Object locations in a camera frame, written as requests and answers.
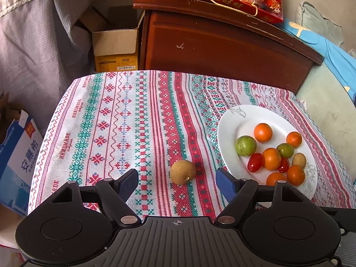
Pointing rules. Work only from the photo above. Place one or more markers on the green fruit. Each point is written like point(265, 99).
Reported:
point(245, 146)
point(286, 150)

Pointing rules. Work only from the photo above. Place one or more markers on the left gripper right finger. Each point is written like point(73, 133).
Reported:
point(239, 194)

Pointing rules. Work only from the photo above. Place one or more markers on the checkered grey curtain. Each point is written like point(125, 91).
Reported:
point(42, 52)

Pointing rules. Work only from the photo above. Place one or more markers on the red cherry tomato small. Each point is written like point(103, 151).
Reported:
point(284, 166)

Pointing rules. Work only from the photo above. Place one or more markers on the open cardboard box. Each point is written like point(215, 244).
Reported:
point(115, 37)

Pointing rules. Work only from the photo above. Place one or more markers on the mandarin orange top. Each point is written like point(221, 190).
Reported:
point(263, 133)

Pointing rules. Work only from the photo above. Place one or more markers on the patterned striped tablecloth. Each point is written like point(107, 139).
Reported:
point(106, 124)

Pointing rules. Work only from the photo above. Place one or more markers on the red cherry tomato large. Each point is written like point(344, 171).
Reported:
point(255, 163)

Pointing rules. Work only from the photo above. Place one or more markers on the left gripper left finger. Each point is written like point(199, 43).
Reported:
point(113, 195)

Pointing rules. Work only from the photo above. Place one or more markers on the brown longan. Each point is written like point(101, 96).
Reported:
point(299, 160)
point(182, 171)

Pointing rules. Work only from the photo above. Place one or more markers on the mandarin orange hidden front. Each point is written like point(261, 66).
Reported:
point(295, 175)

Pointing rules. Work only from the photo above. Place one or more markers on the dark wooden cabinet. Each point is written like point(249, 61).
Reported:
point(197, 37)

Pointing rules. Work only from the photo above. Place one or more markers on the blue white carton box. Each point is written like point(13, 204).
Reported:
point(19, 152)

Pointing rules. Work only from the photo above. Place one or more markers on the white floral plate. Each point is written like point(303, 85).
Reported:
point(257, 143)

